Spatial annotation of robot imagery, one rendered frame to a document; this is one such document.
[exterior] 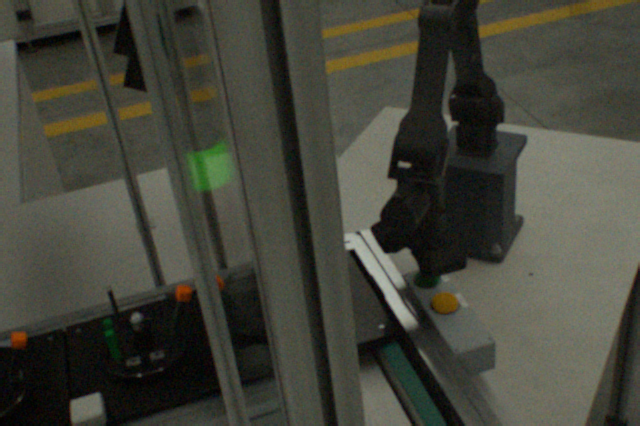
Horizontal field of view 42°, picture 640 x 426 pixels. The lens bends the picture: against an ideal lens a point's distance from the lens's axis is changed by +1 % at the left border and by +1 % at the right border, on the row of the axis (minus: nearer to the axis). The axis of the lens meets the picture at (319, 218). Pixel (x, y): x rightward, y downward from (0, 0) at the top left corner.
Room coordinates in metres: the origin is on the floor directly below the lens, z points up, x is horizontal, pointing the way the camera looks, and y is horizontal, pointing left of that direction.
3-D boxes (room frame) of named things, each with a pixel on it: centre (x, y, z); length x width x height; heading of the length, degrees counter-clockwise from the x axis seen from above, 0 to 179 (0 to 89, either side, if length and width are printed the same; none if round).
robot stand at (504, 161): (1.29, -0.31, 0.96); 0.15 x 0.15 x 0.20; 58
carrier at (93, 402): (0.96, 0.29, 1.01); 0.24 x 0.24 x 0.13; 14
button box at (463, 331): (0.99, -0.18, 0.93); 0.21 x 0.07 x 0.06; 14
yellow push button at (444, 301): (0.99, -0.18, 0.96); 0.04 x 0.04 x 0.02
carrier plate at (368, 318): (1.02, 0.05, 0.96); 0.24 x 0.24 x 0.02; 14
